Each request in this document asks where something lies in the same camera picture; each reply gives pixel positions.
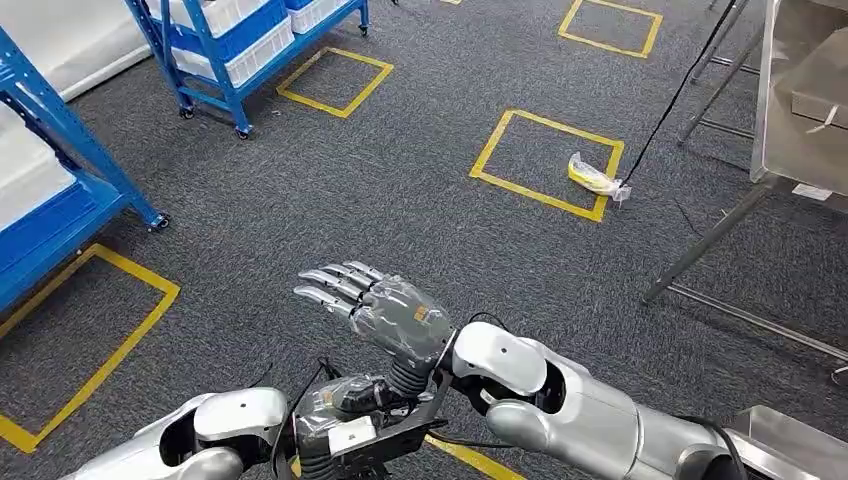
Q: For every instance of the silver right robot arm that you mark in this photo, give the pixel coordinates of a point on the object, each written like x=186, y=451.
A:
x=596, y=417

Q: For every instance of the clear bag with yellow content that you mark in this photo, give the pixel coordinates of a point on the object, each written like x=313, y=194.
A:
x=590, y=177

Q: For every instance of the yellow floor tape square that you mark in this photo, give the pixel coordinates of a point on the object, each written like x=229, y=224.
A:
x=132, y=331
x=371, y=83

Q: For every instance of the black part with white label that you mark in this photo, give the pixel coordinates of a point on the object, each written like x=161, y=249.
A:
x=394, y=437

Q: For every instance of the steel tray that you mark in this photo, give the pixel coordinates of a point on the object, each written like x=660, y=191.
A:
x=795, y=444

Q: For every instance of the dull grey box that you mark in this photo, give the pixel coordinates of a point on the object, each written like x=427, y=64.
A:
x=818, y=73

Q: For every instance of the white paper label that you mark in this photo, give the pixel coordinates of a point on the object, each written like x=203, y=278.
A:
x=811, y=192

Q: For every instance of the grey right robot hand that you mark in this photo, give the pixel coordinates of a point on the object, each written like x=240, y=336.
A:
x=397, y=318

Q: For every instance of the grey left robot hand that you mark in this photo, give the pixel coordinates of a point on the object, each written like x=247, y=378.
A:
x=318, y=430

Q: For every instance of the steel bench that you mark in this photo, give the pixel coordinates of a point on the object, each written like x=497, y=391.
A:
x=775, y=132

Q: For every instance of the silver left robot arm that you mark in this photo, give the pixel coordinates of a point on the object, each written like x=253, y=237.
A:
x=238, y=414

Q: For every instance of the blue metal shelf rack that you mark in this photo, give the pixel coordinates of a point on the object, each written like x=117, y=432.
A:
x=86, y=166

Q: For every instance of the blue wheeled rack cart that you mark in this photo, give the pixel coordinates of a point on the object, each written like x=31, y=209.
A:
x=222, y=79

